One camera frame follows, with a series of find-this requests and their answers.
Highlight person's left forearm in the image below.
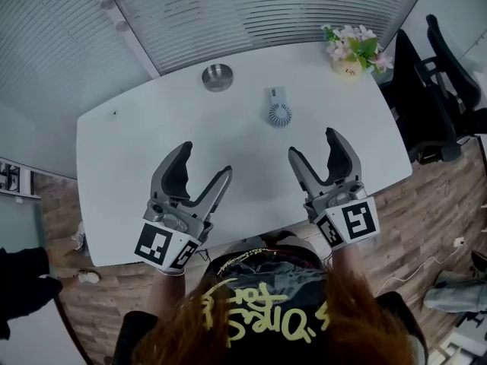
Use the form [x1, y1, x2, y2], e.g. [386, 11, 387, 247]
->
[145, 267, 188, 321]

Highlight white framed shelf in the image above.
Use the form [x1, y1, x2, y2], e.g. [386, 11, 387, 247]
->
[0, 157, 42, 202]

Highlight person's right forearm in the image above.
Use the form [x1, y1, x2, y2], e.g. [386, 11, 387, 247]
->
[329, 240, 367, 279]

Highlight black office chair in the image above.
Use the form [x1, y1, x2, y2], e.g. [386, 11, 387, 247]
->
[379, 28, 462, 163]
[425, 13, 483, 114]

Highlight round metal ashtray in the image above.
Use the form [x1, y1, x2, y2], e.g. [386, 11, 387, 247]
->
[201, 62, 234, 93]

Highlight grey cloth bundle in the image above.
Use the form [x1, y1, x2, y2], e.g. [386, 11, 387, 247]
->
[423, 268, 487, 314]

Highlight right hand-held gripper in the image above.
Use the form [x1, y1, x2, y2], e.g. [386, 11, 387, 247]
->
[287, 126, 382, 250]

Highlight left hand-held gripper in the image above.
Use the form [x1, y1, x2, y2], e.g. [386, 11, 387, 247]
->
[134, 141, 234, 275]

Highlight person's black yellow-printed shirt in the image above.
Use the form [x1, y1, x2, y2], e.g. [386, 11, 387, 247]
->
[113, 233, 429, 365]

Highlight small white handheld fan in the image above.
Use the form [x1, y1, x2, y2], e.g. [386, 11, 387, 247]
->
[264, 86, 294, 129]

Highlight white shoe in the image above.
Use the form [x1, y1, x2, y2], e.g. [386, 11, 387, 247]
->
[77, 269, 101, 284]
[71, 221, 88, 252]

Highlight white floor cable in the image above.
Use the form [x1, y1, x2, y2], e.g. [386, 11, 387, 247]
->
[374, 241, 463, 297]

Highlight pink flowers in cream pot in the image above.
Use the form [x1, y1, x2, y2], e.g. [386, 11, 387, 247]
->
[320, 24, 395, 79]

